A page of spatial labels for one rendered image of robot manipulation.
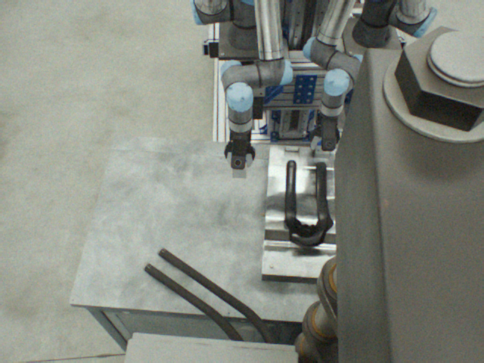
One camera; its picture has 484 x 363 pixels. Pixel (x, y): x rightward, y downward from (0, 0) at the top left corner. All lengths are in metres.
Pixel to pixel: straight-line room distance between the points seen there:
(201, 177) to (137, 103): 1.45
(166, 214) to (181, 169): 0.20
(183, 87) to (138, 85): 0.30
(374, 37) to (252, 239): 0.90
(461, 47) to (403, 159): 0.11
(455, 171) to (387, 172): 0.06
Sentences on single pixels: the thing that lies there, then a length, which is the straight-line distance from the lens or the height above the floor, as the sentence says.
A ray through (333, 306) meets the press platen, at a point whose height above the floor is 1.54.
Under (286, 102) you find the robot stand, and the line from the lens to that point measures 2.16.
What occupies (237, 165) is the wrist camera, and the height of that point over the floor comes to 1.08.
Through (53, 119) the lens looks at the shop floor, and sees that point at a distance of 3.27.
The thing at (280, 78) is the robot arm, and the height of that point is 1.26.
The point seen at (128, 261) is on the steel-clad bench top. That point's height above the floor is 0.80.
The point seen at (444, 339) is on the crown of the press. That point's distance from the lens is 0.36.
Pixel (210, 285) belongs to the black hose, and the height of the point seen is 0.88.
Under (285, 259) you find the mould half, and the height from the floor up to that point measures 0.86.
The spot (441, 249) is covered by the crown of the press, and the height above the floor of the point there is 2.00.
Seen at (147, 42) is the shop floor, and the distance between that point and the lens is 3.60.
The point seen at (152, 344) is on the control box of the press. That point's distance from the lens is 0.90.
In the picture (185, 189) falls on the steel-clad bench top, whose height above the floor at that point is 0.80.
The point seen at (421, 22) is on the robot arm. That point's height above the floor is 1.24.
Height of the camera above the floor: 2.33
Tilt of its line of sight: 58 degrees down
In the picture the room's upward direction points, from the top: straight up
